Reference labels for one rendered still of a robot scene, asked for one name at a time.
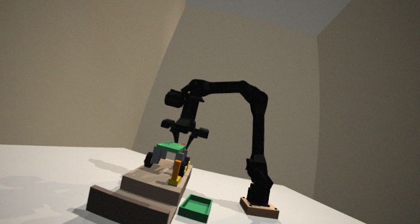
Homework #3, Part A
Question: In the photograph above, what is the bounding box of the green tray floor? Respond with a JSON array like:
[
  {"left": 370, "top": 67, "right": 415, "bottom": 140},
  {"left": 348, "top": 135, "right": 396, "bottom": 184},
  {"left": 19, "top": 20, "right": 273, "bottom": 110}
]
[{"left": 184, "top": 200, "right": 210, "bottom": 214}]

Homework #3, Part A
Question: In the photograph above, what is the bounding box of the brown wooden ramp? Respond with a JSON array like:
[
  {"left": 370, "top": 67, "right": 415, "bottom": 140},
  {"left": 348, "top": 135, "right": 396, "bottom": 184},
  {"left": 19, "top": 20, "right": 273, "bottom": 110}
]
[{"left": 86, "top": 159, "right": 193, "bottom": 224}]

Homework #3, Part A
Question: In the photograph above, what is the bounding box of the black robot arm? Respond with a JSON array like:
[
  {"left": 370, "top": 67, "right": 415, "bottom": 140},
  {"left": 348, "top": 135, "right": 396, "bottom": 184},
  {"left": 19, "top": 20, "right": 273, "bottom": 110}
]
[{"left": 164, "top": 79, "right": 273, "bottom": 207}]

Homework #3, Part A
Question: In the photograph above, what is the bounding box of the yellow wheel chock with orange handle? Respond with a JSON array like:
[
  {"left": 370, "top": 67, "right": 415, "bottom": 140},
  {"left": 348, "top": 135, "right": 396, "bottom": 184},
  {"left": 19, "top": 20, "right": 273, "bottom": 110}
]
[{"left": 168, "top": 160, "right": 181, "bottom": 187}]

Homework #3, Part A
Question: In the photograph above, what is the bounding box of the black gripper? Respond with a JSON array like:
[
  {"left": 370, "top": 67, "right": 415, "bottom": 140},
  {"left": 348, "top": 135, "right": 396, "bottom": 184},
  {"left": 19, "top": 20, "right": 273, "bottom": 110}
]
[{"left": 161, "top": 110, "right": 209, "bottom": 150}]

